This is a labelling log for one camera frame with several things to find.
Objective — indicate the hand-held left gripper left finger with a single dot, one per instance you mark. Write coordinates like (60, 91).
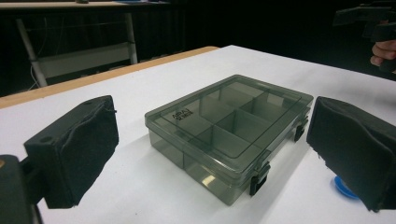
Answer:
(77, 146)

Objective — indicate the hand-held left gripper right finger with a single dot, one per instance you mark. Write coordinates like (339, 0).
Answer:
(355, 143)

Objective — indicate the blue round cap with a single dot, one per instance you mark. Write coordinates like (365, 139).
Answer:
(342, 189)

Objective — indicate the transparent grey compartment box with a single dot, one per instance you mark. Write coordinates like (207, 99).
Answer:
(218, 124)

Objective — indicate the white metal table frame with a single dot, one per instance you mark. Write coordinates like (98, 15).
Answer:
(84, 57)

